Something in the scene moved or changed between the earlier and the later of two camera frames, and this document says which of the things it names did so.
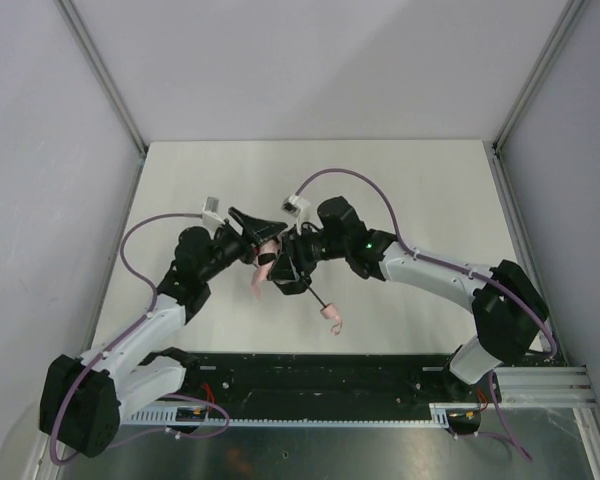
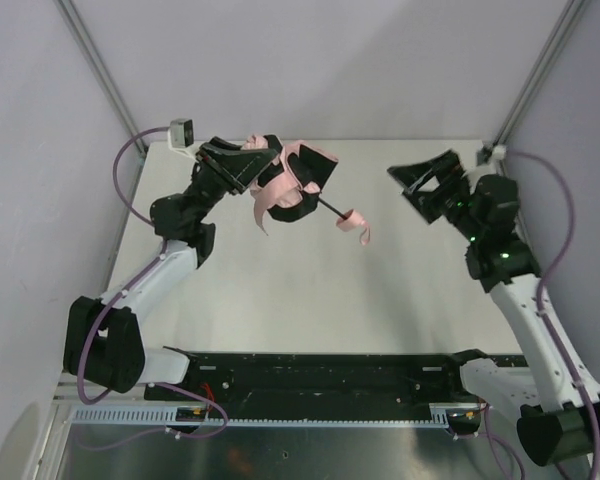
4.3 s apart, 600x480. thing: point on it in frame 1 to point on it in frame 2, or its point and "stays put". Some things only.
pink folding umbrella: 265,253 to 291,189
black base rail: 264,384 stays put
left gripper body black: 240,235 to 215,167
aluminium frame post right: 557,41 stays put
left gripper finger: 261,229 to 222,146
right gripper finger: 286,277 to 430,204
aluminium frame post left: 101,73 stays put
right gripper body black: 294,248 to 441,191
